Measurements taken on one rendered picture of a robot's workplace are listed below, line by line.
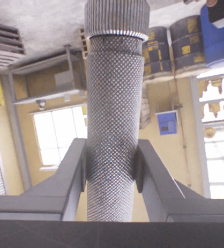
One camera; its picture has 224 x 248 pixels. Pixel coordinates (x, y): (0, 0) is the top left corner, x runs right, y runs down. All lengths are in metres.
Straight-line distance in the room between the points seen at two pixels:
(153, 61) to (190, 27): 0.75
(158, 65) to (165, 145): 2.27
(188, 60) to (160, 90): 1.57
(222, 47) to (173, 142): 2.61
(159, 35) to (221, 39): 1.00
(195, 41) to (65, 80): 3.05
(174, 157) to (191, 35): 2.87
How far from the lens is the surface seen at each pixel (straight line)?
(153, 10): 3.03
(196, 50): 3.40
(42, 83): 6.05
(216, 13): 1.79
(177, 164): 4.99
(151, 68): 3.34
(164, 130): 4.51
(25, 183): 6.93
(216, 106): 8.31
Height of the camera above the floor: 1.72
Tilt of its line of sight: 4 degrees up
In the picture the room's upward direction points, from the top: 171 degrees clockwise
